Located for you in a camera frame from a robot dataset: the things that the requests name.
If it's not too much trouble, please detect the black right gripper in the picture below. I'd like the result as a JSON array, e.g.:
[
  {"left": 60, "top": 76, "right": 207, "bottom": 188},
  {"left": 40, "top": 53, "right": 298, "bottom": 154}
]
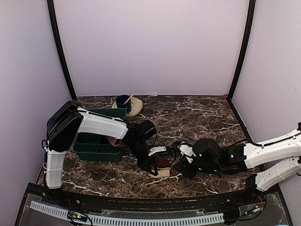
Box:
[{"left": 173, "top": 155, "right": 222, "bottom": 179}]

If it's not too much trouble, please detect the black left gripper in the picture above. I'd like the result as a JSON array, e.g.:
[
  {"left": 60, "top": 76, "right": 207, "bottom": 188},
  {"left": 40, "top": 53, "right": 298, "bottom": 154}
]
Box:
[{"left": 127, "top": 140, "right": 158, "bottom": 176}]

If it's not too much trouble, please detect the striped cream red sock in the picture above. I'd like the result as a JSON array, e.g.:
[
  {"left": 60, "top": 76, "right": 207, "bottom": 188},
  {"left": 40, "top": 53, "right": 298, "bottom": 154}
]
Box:
[{"left": 149, "top": 157, "right": 171, "bottom": 178}]

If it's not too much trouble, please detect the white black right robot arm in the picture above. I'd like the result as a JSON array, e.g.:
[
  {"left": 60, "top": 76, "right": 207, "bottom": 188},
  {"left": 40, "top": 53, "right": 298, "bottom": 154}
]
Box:
[{"left": 174, "top": 128, "right": 301, "bottom": 204}]

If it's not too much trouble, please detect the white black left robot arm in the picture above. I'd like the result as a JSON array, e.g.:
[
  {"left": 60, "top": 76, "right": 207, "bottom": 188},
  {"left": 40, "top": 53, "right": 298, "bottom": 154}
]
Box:
[{"left": 41, "top": 101, "right": 158, "bottom": 205}]

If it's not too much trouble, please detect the tan brown sock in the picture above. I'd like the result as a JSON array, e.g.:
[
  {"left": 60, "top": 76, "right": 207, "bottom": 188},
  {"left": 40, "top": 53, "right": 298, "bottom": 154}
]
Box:
[{"left": 107, "top": 137, "right": 126, "bottom": 148}]

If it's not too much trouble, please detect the cream ceramic saucer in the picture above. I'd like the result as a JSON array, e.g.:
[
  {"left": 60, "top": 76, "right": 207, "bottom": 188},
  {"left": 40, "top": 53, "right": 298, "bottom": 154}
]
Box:
[{"left": 112, "top": 96, "right": 143, "bottom": 118}]

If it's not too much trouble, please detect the blue enamel mug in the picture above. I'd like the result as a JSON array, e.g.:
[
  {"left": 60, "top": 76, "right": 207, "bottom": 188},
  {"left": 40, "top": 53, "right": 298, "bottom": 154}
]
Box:
[{"left": 116, "top": 95, "right": 131, "bottom": 112}]

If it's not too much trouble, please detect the green plastic divided tray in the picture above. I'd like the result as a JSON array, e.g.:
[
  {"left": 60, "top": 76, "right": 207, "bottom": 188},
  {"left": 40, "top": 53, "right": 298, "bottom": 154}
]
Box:
[{"left": 73, "top": 107, "right": 128, "bottom": 162}]

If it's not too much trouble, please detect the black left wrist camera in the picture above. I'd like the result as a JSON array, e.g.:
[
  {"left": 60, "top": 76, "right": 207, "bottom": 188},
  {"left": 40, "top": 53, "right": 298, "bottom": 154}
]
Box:
[{"left": 148, "top": 146, "right": 172, "bottom": 156}]

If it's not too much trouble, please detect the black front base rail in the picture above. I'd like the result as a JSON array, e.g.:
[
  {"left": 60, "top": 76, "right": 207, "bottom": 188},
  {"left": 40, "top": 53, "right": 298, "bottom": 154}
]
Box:
[{"left": 18, "top": 183, "right": 287, "bottom": 214}]

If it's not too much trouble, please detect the white slotted cable duct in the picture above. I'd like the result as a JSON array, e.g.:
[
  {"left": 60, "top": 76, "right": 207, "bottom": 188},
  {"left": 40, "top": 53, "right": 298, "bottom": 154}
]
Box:
[{"left": 30, "top": 201, "right": 225, "bottom": 226}]

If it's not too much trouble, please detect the black left corner post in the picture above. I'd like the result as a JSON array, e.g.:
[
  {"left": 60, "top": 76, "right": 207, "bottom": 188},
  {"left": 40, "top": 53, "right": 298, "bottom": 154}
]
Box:
[{"left": 47, "top": 0, "right": 77, "bottom": 101}]

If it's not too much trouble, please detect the black corner post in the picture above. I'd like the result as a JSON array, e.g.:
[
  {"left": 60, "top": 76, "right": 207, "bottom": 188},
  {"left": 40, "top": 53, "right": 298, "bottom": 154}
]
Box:
[
  {"left": 227, "top": 0, "right": 256, "bottom": 102},
  {"left": 47, "top": 0, "right": 77, "bottom": 101}
]

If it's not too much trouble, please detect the black right corner post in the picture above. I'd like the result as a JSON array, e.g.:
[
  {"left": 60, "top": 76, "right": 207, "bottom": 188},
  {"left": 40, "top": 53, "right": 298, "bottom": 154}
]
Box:
[{"left": 227, "top": 0, "right": 256, "bottom": 102}]

